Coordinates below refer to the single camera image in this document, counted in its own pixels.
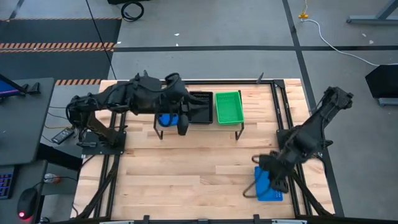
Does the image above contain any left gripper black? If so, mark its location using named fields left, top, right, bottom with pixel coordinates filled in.
left=172, top=91, right=211, bottom=137

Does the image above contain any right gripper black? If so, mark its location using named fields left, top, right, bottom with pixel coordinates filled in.
left=257, top=153, right=292, bottom=194

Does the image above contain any black slotted plastic basket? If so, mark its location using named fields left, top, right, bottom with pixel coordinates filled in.
left=188, top=90, right=215, bottom=124

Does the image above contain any blue slotted plastic basket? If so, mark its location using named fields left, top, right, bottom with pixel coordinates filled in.
left=254, top=166, right=284, bottom=202
left=157, top=112, right=180, bottom=128

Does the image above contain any green slotted plastic basket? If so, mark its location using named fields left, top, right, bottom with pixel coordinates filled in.
left=214, top=91, right=246, bottom=126

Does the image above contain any wooden shelf with black legs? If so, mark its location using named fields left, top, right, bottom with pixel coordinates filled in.
left=153, top=90, right=246, bottom=141

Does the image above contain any black remote controller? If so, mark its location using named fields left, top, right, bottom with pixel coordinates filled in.
left=51, top=127, right=76, bottom=145

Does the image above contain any black box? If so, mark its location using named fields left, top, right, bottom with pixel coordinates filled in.
left=364, top=63, right=398, bottom=100

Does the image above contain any black striped floor mat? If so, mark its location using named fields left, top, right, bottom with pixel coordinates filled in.
left=0, top=17, right=123, bottom=86

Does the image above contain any white round device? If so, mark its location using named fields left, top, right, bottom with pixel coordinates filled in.
left=43, top=173, right=62, bottom=185

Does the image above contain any dark gray desk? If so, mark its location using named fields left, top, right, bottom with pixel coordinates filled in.
left=0, top=77, right=57, bottom=166

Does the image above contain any computer monitor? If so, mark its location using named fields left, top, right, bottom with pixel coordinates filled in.
left=0, top=73, right=41, bottom=98

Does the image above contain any black computer mouse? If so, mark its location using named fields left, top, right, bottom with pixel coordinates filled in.
left=17, top=187, right=39, bottom=220

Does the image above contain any backlit keyboard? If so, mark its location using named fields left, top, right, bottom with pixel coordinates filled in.
left=0, top=167, right=16, bottom=200

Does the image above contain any black table frame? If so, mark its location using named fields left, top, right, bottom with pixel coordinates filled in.
left=76, top=79, right=346, bottom=224

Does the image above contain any coiled black cable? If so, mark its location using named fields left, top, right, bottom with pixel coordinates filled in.
left=120, top=1, right=145, bottom=23

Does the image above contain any black hanging cable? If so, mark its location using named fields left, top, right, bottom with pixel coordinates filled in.
left=85, top=0, right=118, bottom=81

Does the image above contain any white floor cable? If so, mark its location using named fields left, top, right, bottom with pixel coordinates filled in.
left=300, top=17, right=380, bottom=67

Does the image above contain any yellow hanging cord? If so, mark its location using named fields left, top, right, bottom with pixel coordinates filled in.
left=298, top=0, right=310, bottom=20

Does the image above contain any gray metal frame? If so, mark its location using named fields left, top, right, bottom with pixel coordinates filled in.
left=346, top=0, right=398, bottom=26

